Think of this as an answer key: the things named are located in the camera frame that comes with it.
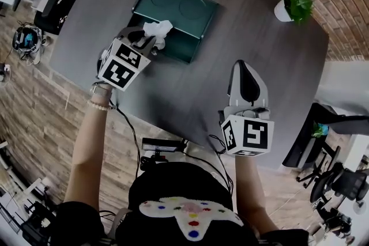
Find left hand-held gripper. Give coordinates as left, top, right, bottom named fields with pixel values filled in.
left=97, top=26, right=159, bottom=92

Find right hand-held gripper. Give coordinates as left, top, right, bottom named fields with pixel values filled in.
left=217, top=59, right=276, bottom=157

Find white cloth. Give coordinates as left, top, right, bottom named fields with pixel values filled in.
left=142, top=20, right=174, bottom=50

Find dark green drawer box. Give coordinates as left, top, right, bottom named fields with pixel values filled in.
left=131, top=0, right=220, bottom=65

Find person's left forearm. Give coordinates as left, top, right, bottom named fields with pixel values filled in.
left=62, top=94, right=112, bottom=206

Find person's right forearm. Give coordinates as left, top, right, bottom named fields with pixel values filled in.
left=234, top=154, right=280, bottom=233

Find person's legs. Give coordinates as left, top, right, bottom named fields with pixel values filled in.
left=184, top=143, right=221, bottom=172

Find teal potted plant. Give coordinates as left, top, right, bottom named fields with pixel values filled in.
left=311, top=122, right=330, bottom=139

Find green plant in white pot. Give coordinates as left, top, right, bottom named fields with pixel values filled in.
left=273, top=0, right=315, bottom=25

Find black mesh office chair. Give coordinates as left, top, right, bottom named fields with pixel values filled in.
left=281, top=101, right=369, bottom=168
left=33, top=0, right=82, bottom=36

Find black chest-mounted device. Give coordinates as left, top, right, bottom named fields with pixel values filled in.
left=139, top=137, right=189, bottom=165

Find grey bag with blue contents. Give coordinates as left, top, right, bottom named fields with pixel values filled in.
left=12, top=24, right=54, bottom=66

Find person's black shirt torso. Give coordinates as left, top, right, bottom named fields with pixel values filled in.
left=50, top=162, right=311, bottom=246

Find grey wrist strap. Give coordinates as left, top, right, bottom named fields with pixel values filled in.
left=89, top=81, right=114, bottom=99

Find beige bead bracelet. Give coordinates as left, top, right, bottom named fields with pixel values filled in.
left=86, top=99, right=112, bottom=112

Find black cable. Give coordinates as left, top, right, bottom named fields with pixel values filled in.
left=108, top=99, right=142, bottom=182

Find white device with cable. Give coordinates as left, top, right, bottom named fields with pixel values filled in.
left=0, top=63, right=13, bottom=85

